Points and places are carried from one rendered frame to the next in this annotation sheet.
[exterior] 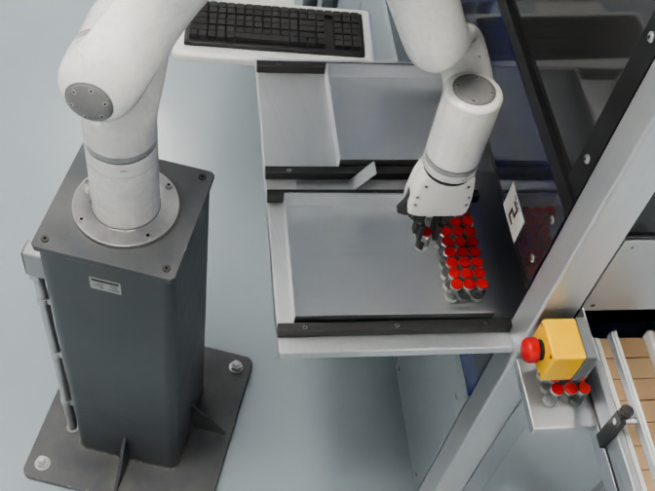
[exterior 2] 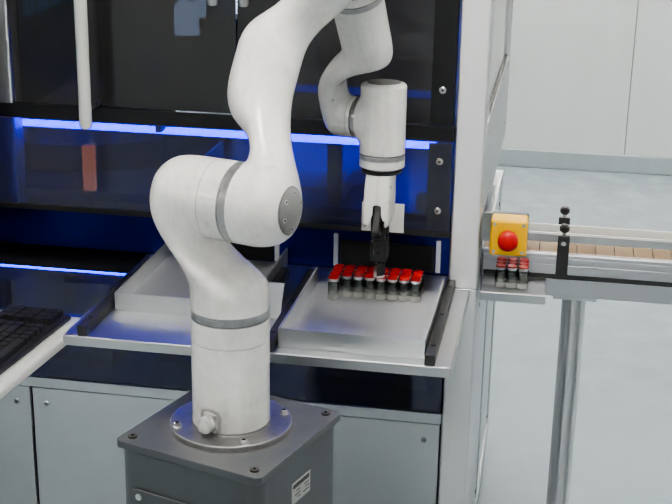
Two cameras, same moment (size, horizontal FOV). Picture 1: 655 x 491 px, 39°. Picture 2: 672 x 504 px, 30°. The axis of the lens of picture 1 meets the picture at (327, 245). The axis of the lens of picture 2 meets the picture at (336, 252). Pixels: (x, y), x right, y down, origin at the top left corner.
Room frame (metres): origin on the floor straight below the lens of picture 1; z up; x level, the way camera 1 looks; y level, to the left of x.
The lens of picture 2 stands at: (0.08, 1.91, 1.73)
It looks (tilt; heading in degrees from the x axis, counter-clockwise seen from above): 18 degrees down; 295
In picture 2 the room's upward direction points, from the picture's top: 1 degrees clockwise
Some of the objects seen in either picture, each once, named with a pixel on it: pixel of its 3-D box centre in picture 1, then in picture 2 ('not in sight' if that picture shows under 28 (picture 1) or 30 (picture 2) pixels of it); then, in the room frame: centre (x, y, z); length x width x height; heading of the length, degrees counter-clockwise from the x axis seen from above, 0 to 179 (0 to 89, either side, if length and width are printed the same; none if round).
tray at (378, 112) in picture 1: (415, 116); (206, 277); (1.32, -0.12, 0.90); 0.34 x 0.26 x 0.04; 105
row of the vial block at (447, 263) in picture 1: (445, 253); (375, 286); (1.00, -0.21, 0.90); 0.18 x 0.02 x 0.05; 15
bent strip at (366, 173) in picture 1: (335, 177); (268, 309); (1.11, 0.01, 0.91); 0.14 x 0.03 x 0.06; 106
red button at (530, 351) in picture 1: (533, 350); (508, 240); (0.78, -0.35, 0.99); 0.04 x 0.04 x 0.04; 15
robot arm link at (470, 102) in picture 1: (464, 119); (381, 116); (0.97, -0.16, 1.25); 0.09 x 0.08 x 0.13; 178
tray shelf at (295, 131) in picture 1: (391, 191); (281, 308); (1.14, -0.10, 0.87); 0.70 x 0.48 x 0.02; 15
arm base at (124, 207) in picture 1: (124, 173); (230, 370); (0.98, 0.37, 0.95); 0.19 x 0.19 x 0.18
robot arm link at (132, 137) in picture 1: (123, 69); (210, 235); (1.02, 0.37, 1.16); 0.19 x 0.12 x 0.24; 178
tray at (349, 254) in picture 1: (384, 256); (366, 310); (0.97, -0.10, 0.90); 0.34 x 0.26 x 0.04; 105
